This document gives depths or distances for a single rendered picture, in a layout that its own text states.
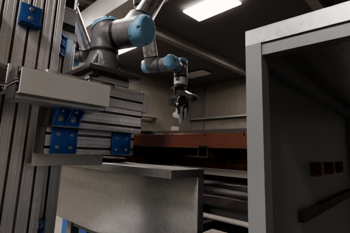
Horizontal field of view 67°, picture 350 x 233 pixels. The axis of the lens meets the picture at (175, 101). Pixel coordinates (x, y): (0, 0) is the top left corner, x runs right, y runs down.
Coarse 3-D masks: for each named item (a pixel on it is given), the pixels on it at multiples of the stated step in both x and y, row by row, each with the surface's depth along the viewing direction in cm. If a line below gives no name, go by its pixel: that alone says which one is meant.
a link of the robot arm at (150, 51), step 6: (138, 0) 133; (144, 48) 140; (150, 48) 139; (156, 48) 141; (144, 54) 141; (150, 54) 139; (156, 54) 141; (144, 60) 144; (150, 60) 140; (156, 60) 140; (144, 66) 142; (150, 66) 141; (156, 66) 139; (144, 72) 145; (150, 72) 144
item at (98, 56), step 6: (90, 48) 104; (96, 48) 102; (102, 48) 102; (108, 48) 103; (90, 54) 103; (96, 54) 101; (102, 54) 101; (108, 54) 102; (114, 54) 104; (90, 60) 100; (96, 60) 100; (102, 60) 100; (108, 60) 101; (114, 60) 103; (108, 66) 100; (114, 66) 102
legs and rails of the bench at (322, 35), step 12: (336, 24) 53; (348, 24) 52; (288, 36) 59; (300, 36) 58; (312, 36) 56; (324, 36) 54; (336, 36) 53; (348, 36) 52; (264, 48) 63; (276, 48) 61; (288, 48) 59; (300, 48) 58; (312, 48) 58
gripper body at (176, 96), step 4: (176, 84) 144; (180, 84) 143; (172, 88) 148; (176, 88) 147; (180, 88) 144; (184, 88) 148; (176, 92) 146; (172, 96) 144; (176, 96) 143; (180, 96) 142; (184, 96) 143; (172, 100) 145; (176, 100) 143; (180, 100) 141; (184, 100) 143; (172, 104) 144; (184, 104) 143
